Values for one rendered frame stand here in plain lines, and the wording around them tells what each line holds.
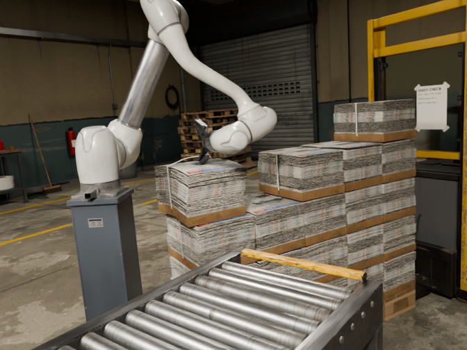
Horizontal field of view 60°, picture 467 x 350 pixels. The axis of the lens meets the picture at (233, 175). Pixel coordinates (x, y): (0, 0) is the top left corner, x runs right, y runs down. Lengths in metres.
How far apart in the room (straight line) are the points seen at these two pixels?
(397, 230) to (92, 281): 1.70
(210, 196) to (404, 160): 1.27
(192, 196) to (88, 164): 0.43
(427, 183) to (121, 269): 2.16
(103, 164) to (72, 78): 7.41
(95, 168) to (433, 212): 2.29
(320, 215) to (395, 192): 0.58
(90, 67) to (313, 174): 7.65
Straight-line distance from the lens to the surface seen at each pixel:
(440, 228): 3.13
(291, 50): 9.56
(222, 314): 1.09
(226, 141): 1.51
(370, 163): 2.34
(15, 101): 8.45
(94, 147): 1.65
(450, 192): 3.03
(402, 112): 2.53
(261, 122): 1.61
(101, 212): 1.66
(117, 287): 1.74
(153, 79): 1.80
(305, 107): 9.34
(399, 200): 2.56
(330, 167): 2.12
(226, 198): 1.77
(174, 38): 1.60
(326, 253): 2.18
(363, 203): 2.33
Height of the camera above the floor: 1.30
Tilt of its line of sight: 9 degrees down
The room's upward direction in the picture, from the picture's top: 4 degrees counter-clockwise
